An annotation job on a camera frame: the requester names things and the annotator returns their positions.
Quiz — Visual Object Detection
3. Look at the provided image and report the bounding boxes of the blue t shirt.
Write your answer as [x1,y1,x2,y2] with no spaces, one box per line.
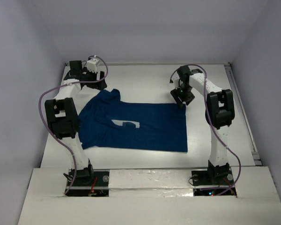
[79,89,188,153]

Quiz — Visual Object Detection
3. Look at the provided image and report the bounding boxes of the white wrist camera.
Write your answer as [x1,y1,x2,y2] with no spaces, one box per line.
[170,77,180,89]
[85,58,101,73]

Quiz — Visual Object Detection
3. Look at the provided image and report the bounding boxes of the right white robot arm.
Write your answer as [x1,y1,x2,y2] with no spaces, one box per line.
[170,65,235,186]

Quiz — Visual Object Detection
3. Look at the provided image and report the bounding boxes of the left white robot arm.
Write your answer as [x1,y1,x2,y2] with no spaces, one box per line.
[44,55,108,185]

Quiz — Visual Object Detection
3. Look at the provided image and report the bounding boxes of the silver foil strip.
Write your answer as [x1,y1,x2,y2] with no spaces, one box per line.
[108,169,193,197]

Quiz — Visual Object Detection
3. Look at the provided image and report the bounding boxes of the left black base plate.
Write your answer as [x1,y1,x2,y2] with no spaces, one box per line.
[66,170,110,197]

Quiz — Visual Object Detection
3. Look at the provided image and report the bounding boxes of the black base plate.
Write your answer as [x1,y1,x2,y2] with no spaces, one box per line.
[188,169,237,196]
[66,170,110,197]

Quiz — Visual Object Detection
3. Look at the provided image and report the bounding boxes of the aluminium side rail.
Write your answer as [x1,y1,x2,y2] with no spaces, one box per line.
[224,63,263,166]

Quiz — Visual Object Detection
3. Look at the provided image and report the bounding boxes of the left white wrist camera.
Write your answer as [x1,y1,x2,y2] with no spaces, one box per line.
[85,58,101,73]

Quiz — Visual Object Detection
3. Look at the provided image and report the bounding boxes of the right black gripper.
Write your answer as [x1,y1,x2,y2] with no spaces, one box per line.
[171,84,196,109]

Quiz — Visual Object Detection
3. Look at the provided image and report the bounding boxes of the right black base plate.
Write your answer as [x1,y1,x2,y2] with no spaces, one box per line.
[188,169,237,196]

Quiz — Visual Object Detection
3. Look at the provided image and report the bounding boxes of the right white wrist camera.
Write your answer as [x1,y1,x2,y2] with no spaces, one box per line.
[170,77,180,89]

